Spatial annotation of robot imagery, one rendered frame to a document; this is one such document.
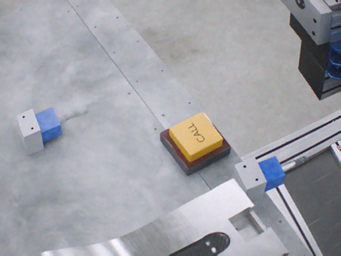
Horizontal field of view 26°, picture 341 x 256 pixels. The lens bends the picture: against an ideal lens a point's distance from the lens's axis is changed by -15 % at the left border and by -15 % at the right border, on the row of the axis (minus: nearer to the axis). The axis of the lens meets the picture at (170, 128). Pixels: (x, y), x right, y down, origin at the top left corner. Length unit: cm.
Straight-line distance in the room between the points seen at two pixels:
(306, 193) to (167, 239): 91
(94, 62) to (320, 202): 80
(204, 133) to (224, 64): 121
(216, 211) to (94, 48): 44
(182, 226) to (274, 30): 157
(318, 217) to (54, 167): 87
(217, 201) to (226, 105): 125
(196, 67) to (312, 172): 63
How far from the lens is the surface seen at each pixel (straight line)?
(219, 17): 263
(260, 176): 122
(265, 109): 239
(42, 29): 150
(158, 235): 112
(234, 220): 115
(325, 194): 199
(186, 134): 127
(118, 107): 135
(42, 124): 129
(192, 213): 114
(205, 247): 112
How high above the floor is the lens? 187
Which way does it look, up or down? 53 degrees down
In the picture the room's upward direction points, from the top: 2 degrees clockwise
